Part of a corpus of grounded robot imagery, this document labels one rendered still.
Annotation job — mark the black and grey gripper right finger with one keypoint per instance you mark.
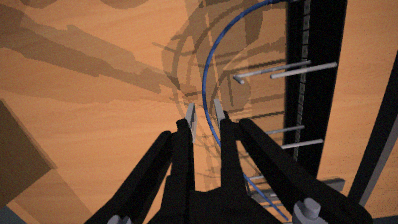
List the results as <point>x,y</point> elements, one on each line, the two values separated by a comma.
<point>307,199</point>

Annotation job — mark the thin blue cable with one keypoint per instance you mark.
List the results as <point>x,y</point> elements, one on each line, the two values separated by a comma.
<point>237,18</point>

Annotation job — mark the grey rack with black patch panel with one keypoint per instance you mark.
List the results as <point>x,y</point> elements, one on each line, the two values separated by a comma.
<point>314,37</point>

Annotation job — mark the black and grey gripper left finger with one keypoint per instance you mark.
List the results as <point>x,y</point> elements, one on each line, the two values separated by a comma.
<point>133,200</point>

